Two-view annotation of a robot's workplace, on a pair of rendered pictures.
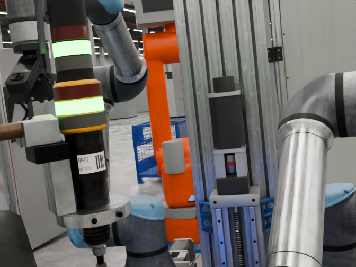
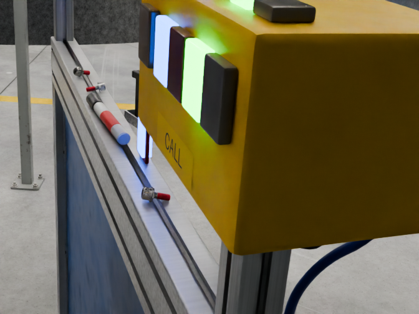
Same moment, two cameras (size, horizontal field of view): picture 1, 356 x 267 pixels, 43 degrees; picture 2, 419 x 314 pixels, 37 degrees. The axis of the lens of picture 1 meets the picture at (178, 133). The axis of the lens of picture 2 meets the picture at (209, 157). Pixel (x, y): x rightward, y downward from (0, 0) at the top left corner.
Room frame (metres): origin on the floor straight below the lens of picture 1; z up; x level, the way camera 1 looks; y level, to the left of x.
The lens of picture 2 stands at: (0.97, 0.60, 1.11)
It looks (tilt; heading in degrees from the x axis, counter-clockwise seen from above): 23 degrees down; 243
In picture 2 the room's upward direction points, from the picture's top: 5 degrees clockwise
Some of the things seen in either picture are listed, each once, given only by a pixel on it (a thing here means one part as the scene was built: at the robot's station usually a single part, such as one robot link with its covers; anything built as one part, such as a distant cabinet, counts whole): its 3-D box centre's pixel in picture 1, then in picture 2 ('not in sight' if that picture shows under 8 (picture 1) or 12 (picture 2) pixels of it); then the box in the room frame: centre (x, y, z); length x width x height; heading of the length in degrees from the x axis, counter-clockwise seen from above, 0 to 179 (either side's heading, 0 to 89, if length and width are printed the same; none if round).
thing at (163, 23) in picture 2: not in sight; (166, 51); (0.86, 0.33, 1.04); 0.02 x 0.01 x 0.03; 84
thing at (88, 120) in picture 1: (81, 119); not in sight; (0.42, 0.09, 1.54); 0.04 x 0.04 x 0.01
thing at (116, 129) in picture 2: not in sight; (106, 117); (0.77, -0.06, 0.87); 0.14 x 0.01 x 0.01; 89
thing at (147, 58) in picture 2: not in sight; (148, 35); (0.86, 0.29, 1.04); 0.02 x 0.01 x 0.03; 84
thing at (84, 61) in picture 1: (73, 63); not in sight; (0.42, 0.09, 1.60); 0.03 x 0.03 x 0.01
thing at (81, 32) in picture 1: (70, 35); not in sight; (0.42, 0.09, 1.62); 0.03 x 0.03 x 0.01
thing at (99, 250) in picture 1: (98, 242); not in sight; (0.42, 0.09, 1.43); 0.01 x 0.01 x 0.02
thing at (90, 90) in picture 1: (77, 91); not in sight; (0.42, 0.09, 1.57); 0.04 x 0.04 x 0.01
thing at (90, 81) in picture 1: (79, 106); not in sight; (0.42, 0.09, 1.56); 0.04 x 0.04 x 0.05
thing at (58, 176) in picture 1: (77, 167); not in sight; (0.42, 0.10, 1.50); 0.09 x 0.07 x 0.10; 119
